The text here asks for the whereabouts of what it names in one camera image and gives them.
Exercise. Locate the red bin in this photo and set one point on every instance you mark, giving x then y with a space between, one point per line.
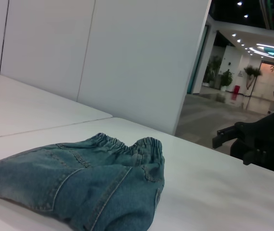
236 89

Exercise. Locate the thin palm tree plant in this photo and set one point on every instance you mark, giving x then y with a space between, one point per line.
252 72

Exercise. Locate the bushy dark potted plant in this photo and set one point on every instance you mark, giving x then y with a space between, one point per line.
226 79

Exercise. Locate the small wall sign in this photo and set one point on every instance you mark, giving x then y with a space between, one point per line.
240 74

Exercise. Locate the blue denim shorts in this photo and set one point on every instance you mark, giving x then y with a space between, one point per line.
67 183

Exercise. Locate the tall green potted plant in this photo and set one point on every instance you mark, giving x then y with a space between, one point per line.
214 69

